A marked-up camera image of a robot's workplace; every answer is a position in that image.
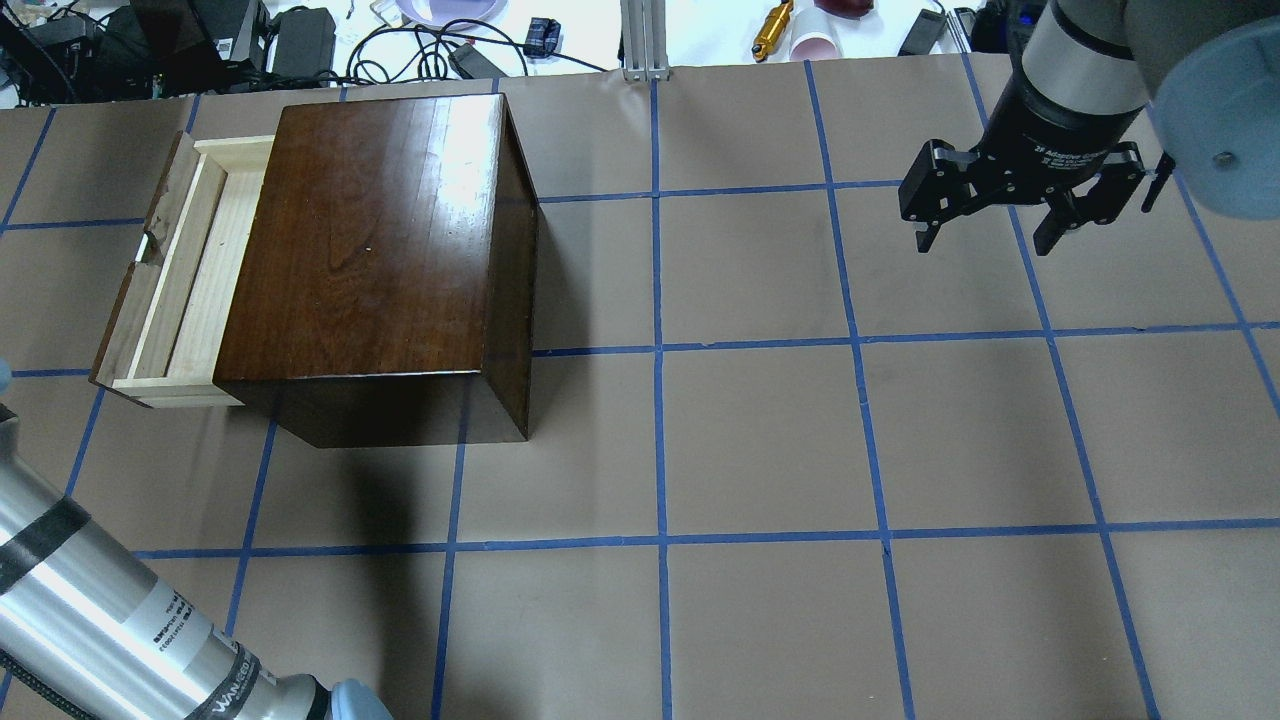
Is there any black power brick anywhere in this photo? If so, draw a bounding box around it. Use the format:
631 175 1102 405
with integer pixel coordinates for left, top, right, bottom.
270 6 337 88

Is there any dark wooden drawer cabinet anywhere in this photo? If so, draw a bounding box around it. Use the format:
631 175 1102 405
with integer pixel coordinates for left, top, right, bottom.
212 94 541 448

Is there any gold cylindrical tool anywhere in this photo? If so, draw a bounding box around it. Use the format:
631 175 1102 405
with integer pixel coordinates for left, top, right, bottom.
750 0 794 63

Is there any aluminium frame post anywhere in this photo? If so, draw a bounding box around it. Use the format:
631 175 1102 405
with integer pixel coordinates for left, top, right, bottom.
620 0 671 83

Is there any pink paper cup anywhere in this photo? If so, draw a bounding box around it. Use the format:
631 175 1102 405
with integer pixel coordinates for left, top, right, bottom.
787 6 844 61

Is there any purple plate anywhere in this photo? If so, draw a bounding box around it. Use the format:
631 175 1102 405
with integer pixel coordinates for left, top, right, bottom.
396 0 507 29

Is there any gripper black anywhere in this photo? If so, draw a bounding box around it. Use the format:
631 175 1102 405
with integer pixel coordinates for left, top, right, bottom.
899 76 1146 258

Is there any small blue black device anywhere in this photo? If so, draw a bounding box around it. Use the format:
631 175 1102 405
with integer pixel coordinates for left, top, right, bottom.
522 17 562 60

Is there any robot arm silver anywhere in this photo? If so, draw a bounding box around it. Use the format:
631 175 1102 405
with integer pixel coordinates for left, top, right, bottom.
899 1 1279 256
3 407 390 719

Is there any black cable bundle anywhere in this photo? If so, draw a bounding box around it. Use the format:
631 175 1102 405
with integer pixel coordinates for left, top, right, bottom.
346 20 609 86

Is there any wooden drawer with handle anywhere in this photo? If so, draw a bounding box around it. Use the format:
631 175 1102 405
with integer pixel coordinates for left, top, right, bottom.
90 132 274 409

